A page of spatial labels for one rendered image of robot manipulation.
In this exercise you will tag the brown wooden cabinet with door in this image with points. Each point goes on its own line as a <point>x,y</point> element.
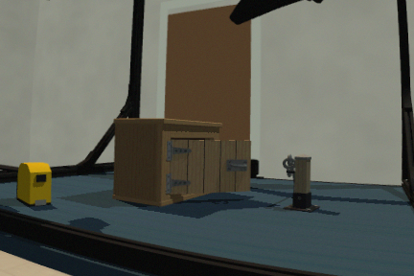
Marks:
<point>160,161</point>

